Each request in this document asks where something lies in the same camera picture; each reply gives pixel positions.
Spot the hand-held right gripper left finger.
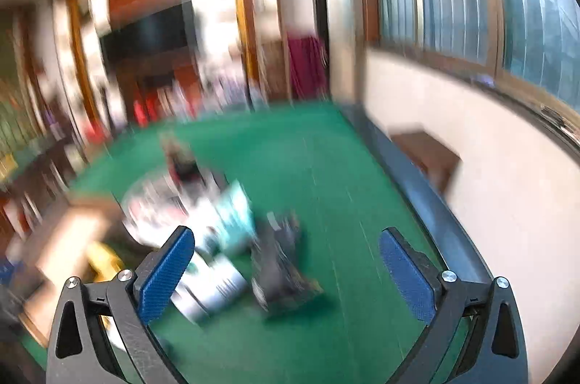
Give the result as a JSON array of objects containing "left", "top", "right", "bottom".
[{"left": 46, "top": 225, "right": 195, "bottom": 384}]

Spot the dark grey object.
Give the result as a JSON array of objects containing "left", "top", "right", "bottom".
[{"left": 250, "top": 211, "right": 324, "bottom": 314}]

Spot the yellow fabric pouch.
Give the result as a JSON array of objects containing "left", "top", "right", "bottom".
[{"left": 86, "top": 241, "right": 125, "bottom": 283}]

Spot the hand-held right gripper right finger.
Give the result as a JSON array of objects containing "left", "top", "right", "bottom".
[{"left": 378, "top": 227, "right": 529, "bottom": 384}]

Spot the brown wooden stool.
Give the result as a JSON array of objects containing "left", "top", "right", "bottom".
[{"left": 390, "top": 130, "right": 460, "bottom": 195}]

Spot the black flat television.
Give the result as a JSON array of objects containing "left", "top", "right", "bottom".
[{"left": 99, "top": 1, "right": 189, "bottom": 61}]

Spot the white bottle green label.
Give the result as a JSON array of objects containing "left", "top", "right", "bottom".
[{"left": 174, "top": 252, "right": 249, "bottom": 324}]

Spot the round grey table centre panel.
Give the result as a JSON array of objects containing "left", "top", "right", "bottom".
[{"left": 122, "top": 171, "right": 227, "bottom": 249}]

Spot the black jar with cork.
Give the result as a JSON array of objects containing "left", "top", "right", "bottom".
[{"left": 161, "top": 133, "right": 202, "bottom": 185}]

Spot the teal printed box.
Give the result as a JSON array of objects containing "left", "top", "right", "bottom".
[{"left": 213, "top": 180, "right": 257, "bottom": 255}]

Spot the maroon hanging garment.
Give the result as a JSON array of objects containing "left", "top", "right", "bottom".
[{"left": 287, "top": 35, "right": 329, "bottom": 97}]

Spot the cardboard box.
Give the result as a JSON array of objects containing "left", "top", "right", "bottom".
[{"left": 18, "top": 194, "right": 137, "bottom": 348}]

